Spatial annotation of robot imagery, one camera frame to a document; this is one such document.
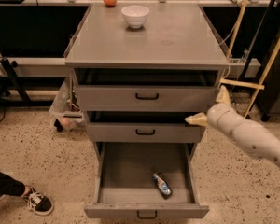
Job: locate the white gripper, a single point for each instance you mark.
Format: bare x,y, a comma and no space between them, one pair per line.
218,116

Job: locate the blue silver redbull can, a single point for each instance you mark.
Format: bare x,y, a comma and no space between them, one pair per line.
162,185

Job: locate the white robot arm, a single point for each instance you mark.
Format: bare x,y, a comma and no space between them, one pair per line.
251,137

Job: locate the grey drawer cabinet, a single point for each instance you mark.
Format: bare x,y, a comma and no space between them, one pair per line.
175,36

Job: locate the grey middle drawer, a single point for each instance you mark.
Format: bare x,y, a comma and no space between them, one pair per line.
149,127

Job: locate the grey drawer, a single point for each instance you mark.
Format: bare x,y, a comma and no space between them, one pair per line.
162,90
124,186
149,127

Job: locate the grey top drawer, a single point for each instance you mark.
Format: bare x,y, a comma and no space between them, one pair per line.
162,90

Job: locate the grey bottom drawer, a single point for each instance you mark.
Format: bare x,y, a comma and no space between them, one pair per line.
124,186

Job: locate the white ceramic bowl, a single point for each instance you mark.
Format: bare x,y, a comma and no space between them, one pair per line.
135,16

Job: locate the clear plastic bin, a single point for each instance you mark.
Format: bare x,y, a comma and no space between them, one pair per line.
66,110

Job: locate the black white sneaker lower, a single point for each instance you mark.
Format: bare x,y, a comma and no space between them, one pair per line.
38,203

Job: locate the black metal stand leg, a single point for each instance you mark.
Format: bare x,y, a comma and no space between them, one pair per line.
14,79

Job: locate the black trouser leg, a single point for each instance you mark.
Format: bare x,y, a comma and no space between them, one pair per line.
10,186

